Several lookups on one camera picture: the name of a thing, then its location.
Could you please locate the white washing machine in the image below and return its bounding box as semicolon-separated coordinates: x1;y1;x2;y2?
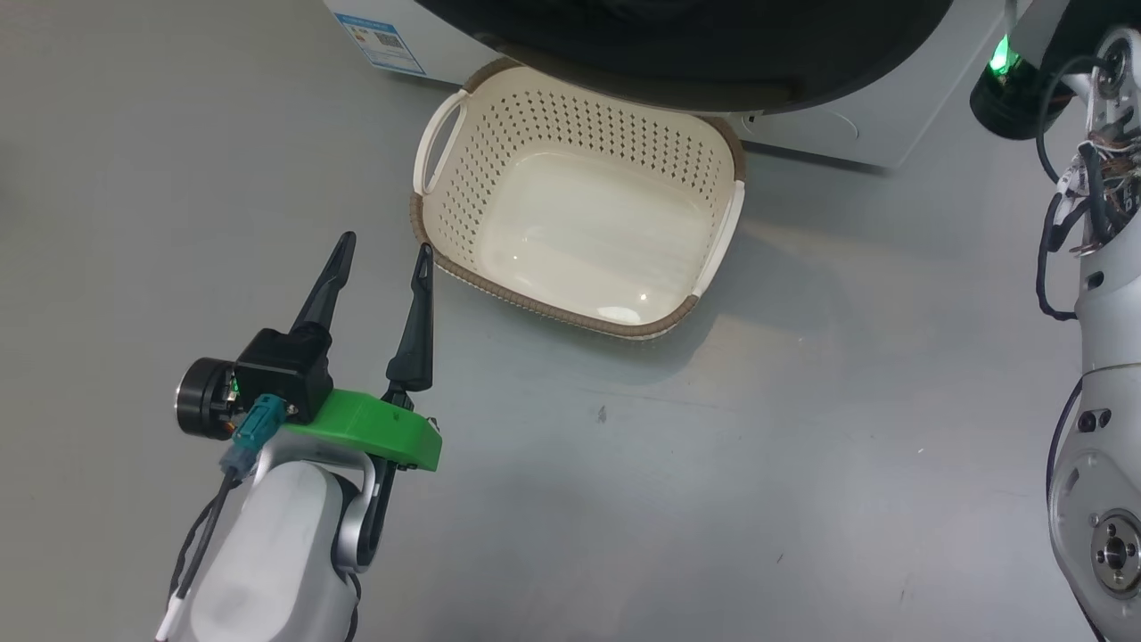
323;0;1013;172

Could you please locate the left camera cable teal plug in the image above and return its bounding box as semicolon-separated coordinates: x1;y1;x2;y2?
153;395;288;642

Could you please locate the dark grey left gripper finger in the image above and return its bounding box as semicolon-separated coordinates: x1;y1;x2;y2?
291;231;357;333
385;242;436;394

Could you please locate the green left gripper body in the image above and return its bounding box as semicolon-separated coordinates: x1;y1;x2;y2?
283;389;444;473

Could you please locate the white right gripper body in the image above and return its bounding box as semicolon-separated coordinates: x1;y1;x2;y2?
1007;0;1071;66

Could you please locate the cream perforated laundry basket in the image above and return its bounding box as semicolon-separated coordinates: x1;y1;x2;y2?
409;59;747;341

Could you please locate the blue white energy label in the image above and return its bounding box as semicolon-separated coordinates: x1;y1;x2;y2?
337;11;427;77

